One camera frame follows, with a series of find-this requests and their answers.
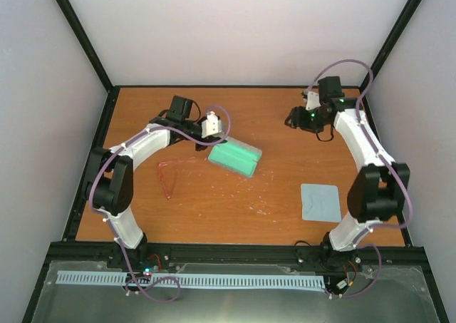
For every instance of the grey glasses case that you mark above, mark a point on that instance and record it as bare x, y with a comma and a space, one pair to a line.
236, 156

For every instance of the black table edge rail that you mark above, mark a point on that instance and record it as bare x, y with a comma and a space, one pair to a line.
209, 86

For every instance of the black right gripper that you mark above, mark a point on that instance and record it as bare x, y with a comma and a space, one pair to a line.
296, 120

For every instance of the black frame post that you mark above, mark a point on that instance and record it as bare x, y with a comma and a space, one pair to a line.
394, 35
80, 33

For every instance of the light blue cleaning cloth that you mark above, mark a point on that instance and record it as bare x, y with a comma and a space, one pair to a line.
320, 203

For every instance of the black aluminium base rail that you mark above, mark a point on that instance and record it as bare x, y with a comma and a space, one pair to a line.
301, 257

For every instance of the black right frame post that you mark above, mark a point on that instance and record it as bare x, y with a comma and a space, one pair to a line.
394, 35

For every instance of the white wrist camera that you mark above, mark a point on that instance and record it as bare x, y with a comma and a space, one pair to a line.
211, 125
311, 100

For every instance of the light blue slotted cable duct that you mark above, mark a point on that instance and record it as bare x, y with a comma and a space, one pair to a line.
199, 281

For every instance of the black left frame post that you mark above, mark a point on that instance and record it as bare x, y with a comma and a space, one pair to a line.
80, 33

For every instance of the red transparent sunglasses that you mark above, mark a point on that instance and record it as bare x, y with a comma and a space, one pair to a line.
167, 172

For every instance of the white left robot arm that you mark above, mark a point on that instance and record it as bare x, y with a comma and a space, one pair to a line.
108, 181

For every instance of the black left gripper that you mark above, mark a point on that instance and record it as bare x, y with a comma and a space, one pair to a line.
211, 139

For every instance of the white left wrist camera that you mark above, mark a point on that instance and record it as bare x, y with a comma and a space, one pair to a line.
211, 125

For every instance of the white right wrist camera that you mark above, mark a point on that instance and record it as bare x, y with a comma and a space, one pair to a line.
311, 100

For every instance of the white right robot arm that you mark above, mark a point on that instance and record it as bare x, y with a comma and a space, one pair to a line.
376, 194

